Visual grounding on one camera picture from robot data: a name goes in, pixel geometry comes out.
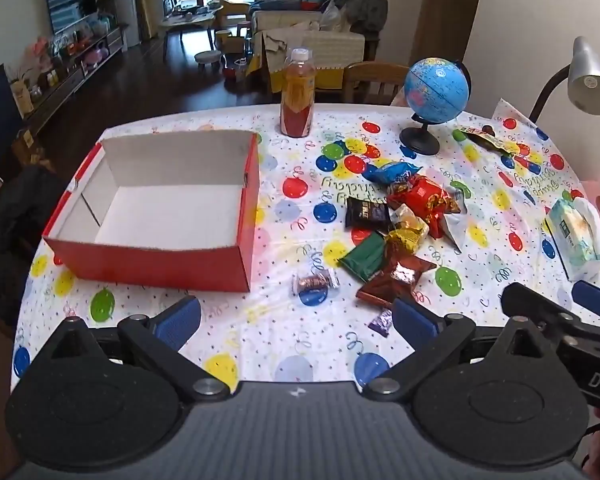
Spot small clear-wrapped brown candy roll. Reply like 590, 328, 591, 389
292, 267, 341, 297

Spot red cardboard box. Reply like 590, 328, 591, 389
42, 130, 261, 293

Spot black snack packet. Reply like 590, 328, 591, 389
345, 197, 393, 229

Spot dark clothes pile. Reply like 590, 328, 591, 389
330, 0, 388, 36

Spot dark jacket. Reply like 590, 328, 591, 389
0, 165, 66, 311

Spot balloon print tablecloth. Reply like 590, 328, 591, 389
10, 100, 600, 411

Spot green snack packet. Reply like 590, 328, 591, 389
337, 231, 388, 282

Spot blue snack packet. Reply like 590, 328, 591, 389
362, 160, 423, 186

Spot purple wrapped candy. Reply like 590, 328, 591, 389
369, 307, 395, 336

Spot grey desk lamp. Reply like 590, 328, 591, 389
528, 36, 600, 123

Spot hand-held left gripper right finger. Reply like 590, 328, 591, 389
358, 299, 548, 401

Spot flat yellow brown snack pack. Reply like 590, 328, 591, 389
457, 125, 521, 153

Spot beige covered sofa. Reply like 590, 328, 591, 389
250, 7, 381, 92

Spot tissue pack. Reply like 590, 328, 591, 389
545, 197, 600, 282

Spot pale gold wrapped candy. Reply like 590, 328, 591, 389
390, 205, 429, 231

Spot amber tea bottle red label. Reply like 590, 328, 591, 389
279, 47, 315, 138

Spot round coffee table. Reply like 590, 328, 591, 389
159, 7, 223, 53

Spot television cabinet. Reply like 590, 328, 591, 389
10, 25, 128, 126

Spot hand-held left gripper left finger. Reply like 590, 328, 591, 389
50, 296, 237, 402

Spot television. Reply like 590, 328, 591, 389
45, 0, 98, 33

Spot wooden door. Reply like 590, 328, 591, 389
410, 0, 486, 68

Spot wooden chair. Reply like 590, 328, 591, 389
342, 61, 411, 106

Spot blue desk globe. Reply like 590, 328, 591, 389
399, 57, 471, 157

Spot shiny brown snack packet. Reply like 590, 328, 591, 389
355, 255, 438, 308

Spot gold foil snack packet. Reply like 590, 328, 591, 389
385, 227, 429, 261

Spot red snack packet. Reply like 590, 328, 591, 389
386, 175, 462, 240

